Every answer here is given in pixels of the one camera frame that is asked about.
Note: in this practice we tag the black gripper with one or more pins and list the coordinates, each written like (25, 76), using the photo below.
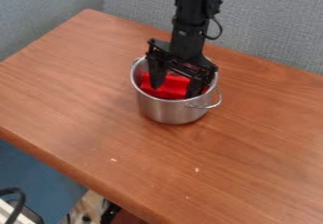
(181, 56)

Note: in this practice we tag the metal pot with handles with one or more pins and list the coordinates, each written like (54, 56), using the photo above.
(166, 110)

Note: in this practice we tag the red block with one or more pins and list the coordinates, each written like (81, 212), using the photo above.
(173, 90)

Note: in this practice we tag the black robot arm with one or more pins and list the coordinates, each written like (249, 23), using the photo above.
(193, 12)

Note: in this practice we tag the black chair frame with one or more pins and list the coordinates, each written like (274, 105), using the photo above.
(14, 210)

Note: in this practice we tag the black object under table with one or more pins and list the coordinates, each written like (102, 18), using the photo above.
(110, 214)

